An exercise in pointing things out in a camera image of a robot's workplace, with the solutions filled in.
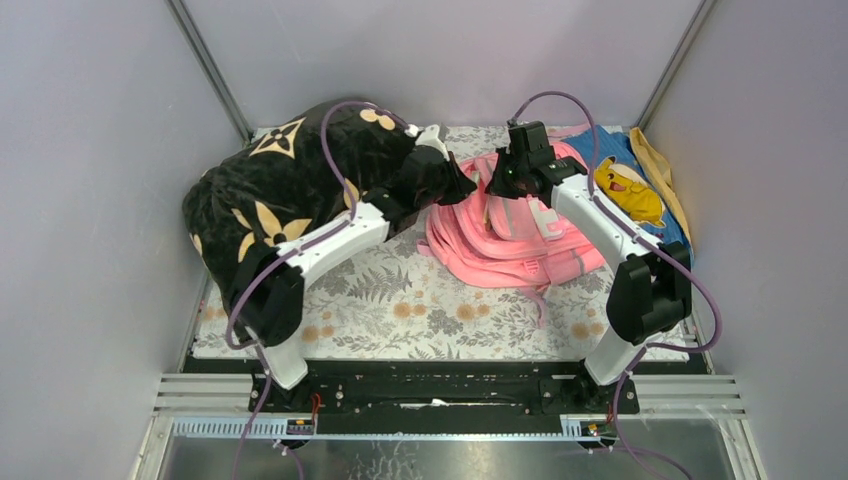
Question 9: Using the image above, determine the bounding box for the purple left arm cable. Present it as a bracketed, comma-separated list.
[223, 100, 419, 480]

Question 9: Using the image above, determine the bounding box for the pink student backpack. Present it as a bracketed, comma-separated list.
[418, 153, 605, 327]

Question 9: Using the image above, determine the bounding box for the black pillow with beige flowers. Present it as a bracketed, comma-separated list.
[182, 97, 420, 315]

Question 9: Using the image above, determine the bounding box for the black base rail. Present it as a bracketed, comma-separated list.
[182, 357, 713, 439]

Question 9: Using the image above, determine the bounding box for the floral table mat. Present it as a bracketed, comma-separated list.
[192, 124, 690, 363]

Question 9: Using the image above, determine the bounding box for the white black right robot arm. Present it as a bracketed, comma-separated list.
[486, 121, 692, 412]

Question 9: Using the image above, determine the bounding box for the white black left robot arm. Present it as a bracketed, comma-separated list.
[227, 125, 476, 411]

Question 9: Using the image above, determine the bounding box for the blue Pokemon t-shirt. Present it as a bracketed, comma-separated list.
[562, 126, 693, 251]

